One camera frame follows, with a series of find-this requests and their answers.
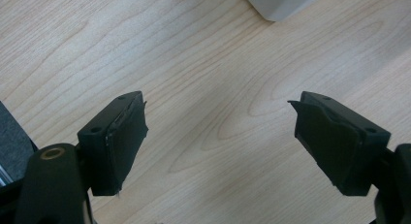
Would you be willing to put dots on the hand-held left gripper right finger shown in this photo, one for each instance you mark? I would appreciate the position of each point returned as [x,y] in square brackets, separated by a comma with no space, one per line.
[339,143]

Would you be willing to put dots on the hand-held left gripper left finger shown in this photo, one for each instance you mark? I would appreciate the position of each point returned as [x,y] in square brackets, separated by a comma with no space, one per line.
[110,146]

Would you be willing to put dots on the dark grey mat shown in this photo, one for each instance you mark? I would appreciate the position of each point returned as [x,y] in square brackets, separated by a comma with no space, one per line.
[13,149]

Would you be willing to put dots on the white box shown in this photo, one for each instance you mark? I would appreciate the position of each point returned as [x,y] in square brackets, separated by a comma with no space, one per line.
[281,2]

